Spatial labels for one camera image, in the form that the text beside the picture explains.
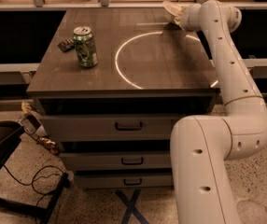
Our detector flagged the small dark snack bar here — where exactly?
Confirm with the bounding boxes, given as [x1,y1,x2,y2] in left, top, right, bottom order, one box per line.
[58,38,75,52]

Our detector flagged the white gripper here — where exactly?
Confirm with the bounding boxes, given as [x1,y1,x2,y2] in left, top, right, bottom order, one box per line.
[162,1,201,32]

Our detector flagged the grey drawer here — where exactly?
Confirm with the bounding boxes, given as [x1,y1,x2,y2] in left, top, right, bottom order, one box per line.
[74,173,173,189]
[60,151,171,171]
[41,114,180,143]

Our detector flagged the grey drawer cabinet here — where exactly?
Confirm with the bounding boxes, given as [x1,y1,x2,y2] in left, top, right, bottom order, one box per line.
[27,8,219,176]

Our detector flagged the middle grey drawer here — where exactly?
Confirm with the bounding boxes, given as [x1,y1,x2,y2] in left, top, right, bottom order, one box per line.
[60,151,171,171]

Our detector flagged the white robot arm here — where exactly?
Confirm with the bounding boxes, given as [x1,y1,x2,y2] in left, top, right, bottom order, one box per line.
[162,0,267,224]

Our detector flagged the black floor cable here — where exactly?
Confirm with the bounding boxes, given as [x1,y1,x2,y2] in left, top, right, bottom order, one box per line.
[3,163,66,224]

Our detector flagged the top grey drawer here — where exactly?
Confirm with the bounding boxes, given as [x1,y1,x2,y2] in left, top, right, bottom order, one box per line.
[41,114,180,143]

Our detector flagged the green soda can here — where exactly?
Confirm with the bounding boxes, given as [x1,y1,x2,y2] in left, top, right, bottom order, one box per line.
[73,26,98,68]

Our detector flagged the black chair frame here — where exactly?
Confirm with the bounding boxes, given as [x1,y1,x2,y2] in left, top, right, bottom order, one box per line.
[0,121,70,224]

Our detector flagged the bottom grey drawer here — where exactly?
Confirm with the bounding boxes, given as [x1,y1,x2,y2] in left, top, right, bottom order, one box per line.
[74,173,173,189]

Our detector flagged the crumpled snack bag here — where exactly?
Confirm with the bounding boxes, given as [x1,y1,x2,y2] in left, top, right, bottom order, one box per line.
[19,101,60,156]

